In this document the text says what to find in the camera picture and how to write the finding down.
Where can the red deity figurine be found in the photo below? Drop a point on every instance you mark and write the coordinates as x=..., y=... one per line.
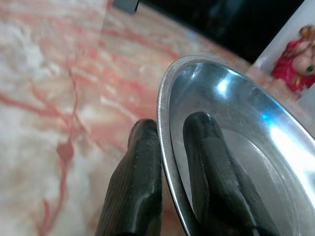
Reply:
x=295, y=64

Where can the black furniture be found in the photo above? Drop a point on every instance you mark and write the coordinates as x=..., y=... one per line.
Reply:
x=233, y=22

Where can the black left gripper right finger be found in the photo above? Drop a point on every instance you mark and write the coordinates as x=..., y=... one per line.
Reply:
x=211, y=172

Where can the round steel plate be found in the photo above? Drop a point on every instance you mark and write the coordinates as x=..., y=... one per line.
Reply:
x=246, y=98

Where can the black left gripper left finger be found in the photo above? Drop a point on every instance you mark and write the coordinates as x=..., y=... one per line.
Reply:
x=137, y=184

